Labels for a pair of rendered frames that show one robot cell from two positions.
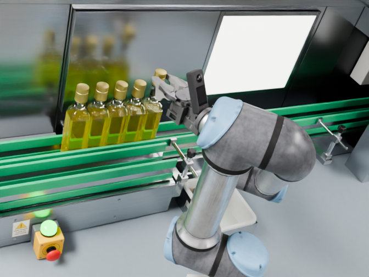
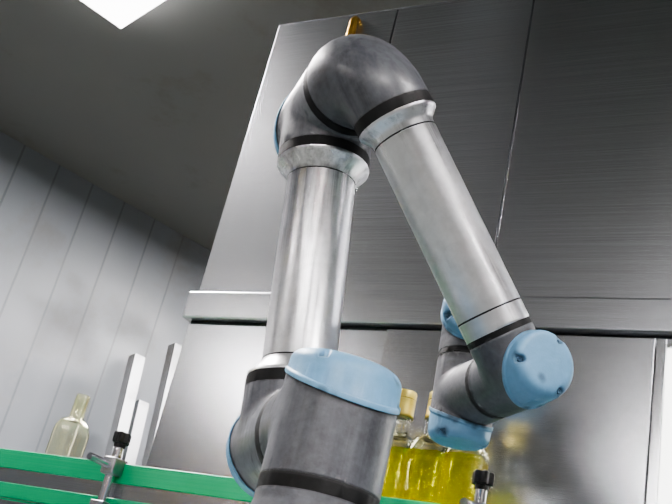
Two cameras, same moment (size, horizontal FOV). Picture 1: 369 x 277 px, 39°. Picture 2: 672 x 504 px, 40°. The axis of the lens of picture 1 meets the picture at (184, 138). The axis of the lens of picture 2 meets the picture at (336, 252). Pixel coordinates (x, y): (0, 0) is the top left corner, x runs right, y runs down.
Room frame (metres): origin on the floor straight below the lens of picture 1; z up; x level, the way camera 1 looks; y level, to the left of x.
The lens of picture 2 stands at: (0.59, -1.05, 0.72)
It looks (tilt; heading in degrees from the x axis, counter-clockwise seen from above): 25 degrees up; 70
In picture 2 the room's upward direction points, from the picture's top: 13 degrees clockwise
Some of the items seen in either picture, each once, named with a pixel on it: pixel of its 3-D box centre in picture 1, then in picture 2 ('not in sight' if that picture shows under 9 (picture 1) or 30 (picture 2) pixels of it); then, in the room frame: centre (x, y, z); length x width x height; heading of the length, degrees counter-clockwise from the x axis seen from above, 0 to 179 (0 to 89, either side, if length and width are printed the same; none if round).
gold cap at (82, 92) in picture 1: (82, 93); not in sight; (1.16, 0.30, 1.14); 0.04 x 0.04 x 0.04
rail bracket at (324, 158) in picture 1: (325, 145); not in sight; (1.66, -0.51, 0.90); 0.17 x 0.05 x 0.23; 39
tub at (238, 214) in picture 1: (216, 209); not in sight; (1.25, -0.17, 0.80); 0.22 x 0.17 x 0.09; 39
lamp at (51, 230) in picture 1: (49, 227); not in sight; (0.93, 0.27, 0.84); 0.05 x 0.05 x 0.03
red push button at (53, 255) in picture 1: (52, 253); not in sight; (0.89, 0.24, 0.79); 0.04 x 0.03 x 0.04; 129
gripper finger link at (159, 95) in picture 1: (160, 91); not in sight; (1.26, 0.11, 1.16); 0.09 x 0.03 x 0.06; 64
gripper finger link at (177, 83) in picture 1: (173, 87); not in sight; (1.30, 0.08, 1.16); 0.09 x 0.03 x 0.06; 47
